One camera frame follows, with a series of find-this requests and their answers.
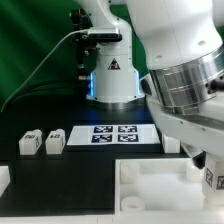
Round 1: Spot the white obstacle fence bar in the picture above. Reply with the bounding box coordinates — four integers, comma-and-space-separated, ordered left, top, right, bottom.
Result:
0, 166, 10, 197

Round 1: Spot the white square table top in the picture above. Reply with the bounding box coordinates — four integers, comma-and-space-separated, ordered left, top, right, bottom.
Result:
115, 158, 224, 224

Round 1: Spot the white sheet with tags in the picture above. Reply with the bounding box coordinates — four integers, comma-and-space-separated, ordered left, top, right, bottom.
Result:
68, 124, 160, 146

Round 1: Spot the black camera on mount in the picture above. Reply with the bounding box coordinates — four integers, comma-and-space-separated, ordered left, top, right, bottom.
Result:
87, 28, 122, 42

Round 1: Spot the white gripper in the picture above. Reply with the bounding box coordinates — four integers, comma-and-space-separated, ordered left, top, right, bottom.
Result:
140, 74, 224, 169

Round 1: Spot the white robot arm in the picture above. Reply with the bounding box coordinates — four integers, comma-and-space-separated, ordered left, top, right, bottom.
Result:
75, 0, 224, 159

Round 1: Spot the grey camera cable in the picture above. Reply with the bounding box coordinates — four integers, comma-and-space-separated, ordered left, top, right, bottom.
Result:
0, 29, 90, 113

